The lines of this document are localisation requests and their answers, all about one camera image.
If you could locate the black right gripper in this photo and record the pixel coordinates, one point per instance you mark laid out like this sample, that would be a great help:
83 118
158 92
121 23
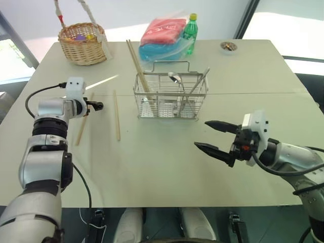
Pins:
243 145

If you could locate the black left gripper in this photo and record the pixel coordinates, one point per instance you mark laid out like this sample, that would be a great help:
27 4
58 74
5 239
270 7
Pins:
88 106

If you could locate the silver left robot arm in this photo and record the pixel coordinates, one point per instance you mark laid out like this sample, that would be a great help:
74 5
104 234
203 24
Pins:
38 167

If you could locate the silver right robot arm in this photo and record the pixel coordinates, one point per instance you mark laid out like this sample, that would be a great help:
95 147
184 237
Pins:
296 157

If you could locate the metal spoon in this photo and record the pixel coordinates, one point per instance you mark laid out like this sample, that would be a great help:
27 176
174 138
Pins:
174 76

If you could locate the wooden chopstick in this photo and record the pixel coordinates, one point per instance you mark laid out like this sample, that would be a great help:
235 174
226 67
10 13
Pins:
136 56
81 131
117 116
138 68

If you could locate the silver metal utensil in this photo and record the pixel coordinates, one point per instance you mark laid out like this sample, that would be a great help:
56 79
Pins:
200 80

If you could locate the yellow toy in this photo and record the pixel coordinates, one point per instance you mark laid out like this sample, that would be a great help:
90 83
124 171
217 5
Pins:
89 37

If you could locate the purple toy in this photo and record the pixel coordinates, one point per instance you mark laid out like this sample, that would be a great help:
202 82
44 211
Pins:
80 38

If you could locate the blue folded cloth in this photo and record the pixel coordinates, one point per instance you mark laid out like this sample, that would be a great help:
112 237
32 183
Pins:
157 51

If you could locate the white rounded shape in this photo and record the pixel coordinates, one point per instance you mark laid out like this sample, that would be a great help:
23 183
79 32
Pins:
129 225
196 225

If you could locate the red folded cloth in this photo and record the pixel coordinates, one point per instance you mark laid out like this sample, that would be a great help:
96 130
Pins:
164 30

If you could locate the clear plastic bag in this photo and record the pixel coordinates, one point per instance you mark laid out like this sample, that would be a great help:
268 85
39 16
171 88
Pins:
186 44

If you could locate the green bottle with yellow cap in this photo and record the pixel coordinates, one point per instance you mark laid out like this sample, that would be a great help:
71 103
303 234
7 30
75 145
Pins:
190 33

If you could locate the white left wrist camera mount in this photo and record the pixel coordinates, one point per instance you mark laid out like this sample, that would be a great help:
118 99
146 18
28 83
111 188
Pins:
74 86

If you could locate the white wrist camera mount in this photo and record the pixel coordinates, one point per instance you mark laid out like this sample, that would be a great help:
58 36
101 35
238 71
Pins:
260 126
74 86

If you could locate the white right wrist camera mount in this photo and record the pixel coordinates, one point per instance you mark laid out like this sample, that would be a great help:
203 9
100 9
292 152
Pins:
260 126

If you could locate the black bracket under table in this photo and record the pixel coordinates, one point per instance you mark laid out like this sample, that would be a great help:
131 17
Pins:
238 227
97 225

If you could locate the dark window frame post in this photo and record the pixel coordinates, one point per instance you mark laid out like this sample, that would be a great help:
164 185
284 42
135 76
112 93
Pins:
17 40
245 17

